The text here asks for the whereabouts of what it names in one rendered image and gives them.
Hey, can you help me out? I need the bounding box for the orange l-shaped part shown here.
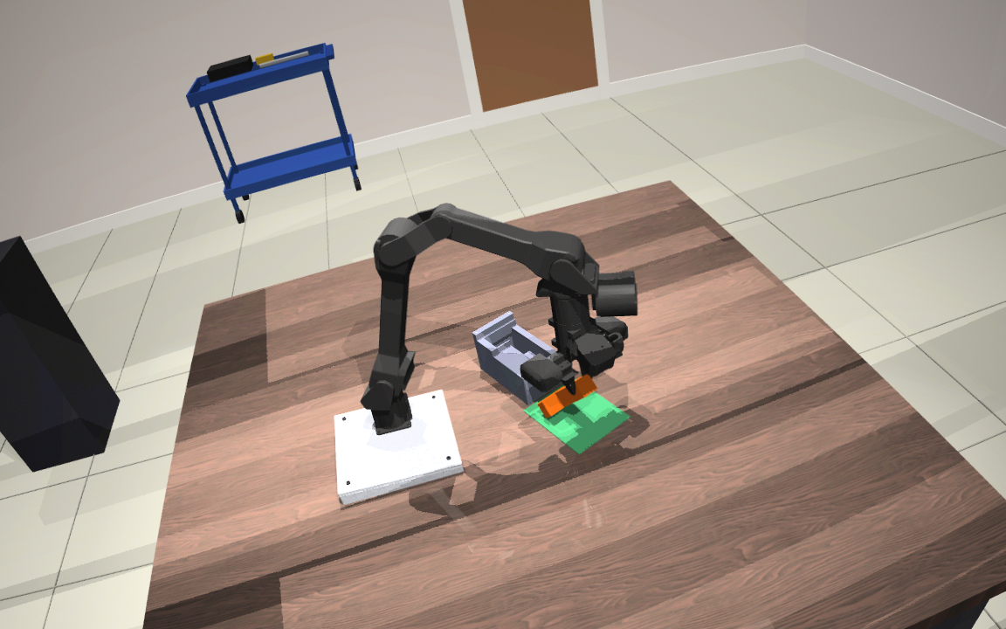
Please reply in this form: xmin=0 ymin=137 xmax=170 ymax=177
xmin=537 ymin=374 xmax=597 ymax=418

